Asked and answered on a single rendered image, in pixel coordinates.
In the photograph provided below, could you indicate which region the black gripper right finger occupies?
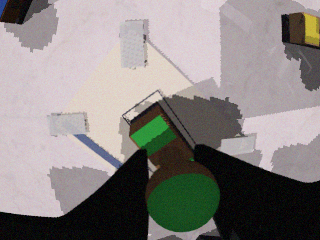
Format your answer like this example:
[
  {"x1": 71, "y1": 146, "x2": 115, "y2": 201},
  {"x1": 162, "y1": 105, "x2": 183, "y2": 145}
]
[{"x1": 195, "y1": 144, "x2": 320, "y2": 240}]

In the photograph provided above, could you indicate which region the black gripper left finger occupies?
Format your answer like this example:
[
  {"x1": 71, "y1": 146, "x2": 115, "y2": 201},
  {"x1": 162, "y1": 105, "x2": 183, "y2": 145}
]
[{"x1": 0, "y1": 148, "x2": 149, "y2": 240}]

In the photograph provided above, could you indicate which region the cream paper card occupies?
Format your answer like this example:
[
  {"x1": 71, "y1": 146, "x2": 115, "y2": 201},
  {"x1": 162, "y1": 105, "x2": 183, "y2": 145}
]
[{"x1": 47, "y1": 21, "x2": 255, "y2": 172}]

